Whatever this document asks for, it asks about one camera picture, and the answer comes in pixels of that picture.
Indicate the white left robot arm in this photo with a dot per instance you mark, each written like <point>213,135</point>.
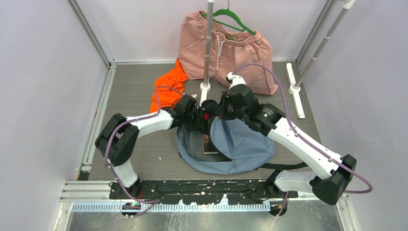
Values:
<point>117,139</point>

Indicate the orange shirt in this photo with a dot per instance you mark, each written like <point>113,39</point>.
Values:
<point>168,88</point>

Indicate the pink shorts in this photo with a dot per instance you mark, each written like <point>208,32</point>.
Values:
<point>240,51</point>

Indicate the white right rack stand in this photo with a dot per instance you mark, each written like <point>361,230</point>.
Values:
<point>304,64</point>

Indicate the green clothes hanger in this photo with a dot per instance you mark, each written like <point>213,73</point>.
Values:
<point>226,17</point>

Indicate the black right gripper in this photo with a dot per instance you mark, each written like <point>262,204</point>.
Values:
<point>222,112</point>

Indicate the Three Days to See book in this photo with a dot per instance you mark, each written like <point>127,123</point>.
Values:
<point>209,148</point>

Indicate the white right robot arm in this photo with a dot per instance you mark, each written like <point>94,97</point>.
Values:
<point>330,172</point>

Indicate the light blue backpack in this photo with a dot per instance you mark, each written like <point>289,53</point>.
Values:
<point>237,148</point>

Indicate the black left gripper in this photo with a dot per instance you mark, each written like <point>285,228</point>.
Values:
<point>199,120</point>

